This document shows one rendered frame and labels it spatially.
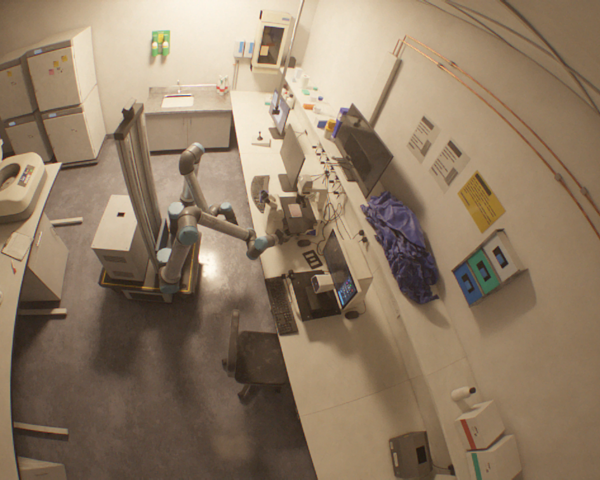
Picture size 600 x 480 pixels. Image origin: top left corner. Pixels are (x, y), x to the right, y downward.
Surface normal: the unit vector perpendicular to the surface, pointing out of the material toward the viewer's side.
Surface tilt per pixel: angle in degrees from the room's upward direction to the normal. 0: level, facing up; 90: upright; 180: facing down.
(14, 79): 90
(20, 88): 90
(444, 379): 0
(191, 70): 90
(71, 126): 90
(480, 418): 0
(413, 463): 45
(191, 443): 0
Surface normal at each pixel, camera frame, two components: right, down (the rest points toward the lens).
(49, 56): 0.25, 0.81
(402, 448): -0.52, -0.44
